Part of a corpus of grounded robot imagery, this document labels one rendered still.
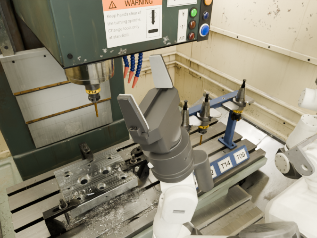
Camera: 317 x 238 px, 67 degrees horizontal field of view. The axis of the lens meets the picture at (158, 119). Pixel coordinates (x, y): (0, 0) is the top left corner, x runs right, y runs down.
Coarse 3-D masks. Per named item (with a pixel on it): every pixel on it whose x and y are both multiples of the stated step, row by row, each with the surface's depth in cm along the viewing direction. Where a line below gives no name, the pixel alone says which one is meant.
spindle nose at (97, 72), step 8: (88, 64) 71; (96, 64) 71; (104, 64) 73; (112, 64) 77; (64, 72) 76; (72, 72) 72; (80, 72) 72; (88, 72) 72; (96, 72) 73; (104, 72) 74; (112, 72) 79; (72, 80) 74; (80, 80) 73; (88, 80) 73; (96, 80) 74; (104, 80) 76
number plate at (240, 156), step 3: (240, 150) 123; (243, 150) 124; (234, 153) 121; (237, 153) 122; (240, 153) 123; (243, 153) 124; (234, 156) 121; (237, 156) 122; (240, 156) 122; (243, 156) 123; (246, 156) 124; (237, 159) 121; (240, 159) 122; (243, 159) 123; (237, 162) 121
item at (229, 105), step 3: (225, 102) 111; (228, 102) 111; (231, 102) 111; (225, 105) 109; (228, 105) 109; (231, 105) 109; (234, 105) 109; (237, 105) 109; (228, 108) 108; (231, 108) 107; (234, 108) 107; (237, 108) 108
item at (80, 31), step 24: (24, 0) 69; (48, 0) 47; (72, 0) 48; (96, 0) 51; (48, 24) 51; (72, 24) 51; (96, 24) 53; (168, 24) 64; (48, 48) 60; (72, 48) 53; (96, 48) 56; (120, 48) 59; (144, 48) 63
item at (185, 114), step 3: (183, 111) 92; (186, 111) 92; (183, 114) 92; (186, 114) 92; (183, 117) 93; (186, 117) 93; (183, 120) 93; (186, 120) 93; (189, 120) 95; (183, 123) 94; (186, 123) 94; (189, 123) 95
